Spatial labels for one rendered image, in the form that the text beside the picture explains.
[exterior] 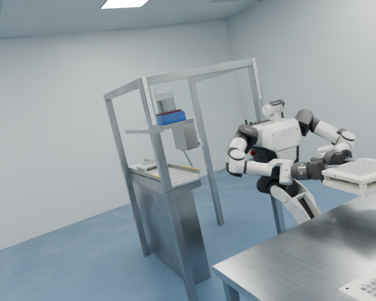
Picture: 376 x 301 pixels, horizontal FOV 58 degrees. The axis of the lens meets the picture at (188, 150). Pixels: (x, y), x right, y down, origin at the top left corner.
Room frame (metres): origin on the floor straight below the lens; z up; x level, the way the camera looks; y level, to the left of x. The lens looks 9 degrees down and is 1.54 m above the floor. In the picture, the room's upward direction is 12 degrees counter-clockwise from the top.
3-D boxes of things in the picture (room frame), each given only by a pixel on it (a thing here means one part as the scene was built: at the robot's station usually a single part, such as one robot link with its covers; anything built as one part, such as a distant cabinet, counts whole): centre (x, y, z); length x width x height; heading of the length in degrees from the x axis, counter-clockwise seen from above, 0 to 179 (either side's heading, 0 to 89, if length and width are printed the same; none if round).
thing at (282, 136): (2.09, -0.54, 1.16); 0.34 x 0.30 x 0.36; 107
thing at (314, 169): (1.58, -0.57, 1.07); 0.12 x 0.10 x 0.13; 48
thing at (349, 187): (1.42, -0.73, 1.03); 0.24 x 0.24 x 0.02; 15
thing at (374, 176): (1.42, -0.73, 1.08); 0.25 x 0.24 x 0.02; 105
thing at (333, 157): (1.65, -0.75, 1.07); 0.12 x 0.10 x 0.13; 8
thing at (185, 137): (2.70, 0.00, 1.25); 0.22 x 0.11 x 0.20; 25
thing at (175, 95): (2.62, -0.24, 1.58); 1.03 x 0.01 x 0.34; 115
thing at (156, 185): (3.17, 0.36, 0.88); 1.30 x 0.29 x 0.10; 25
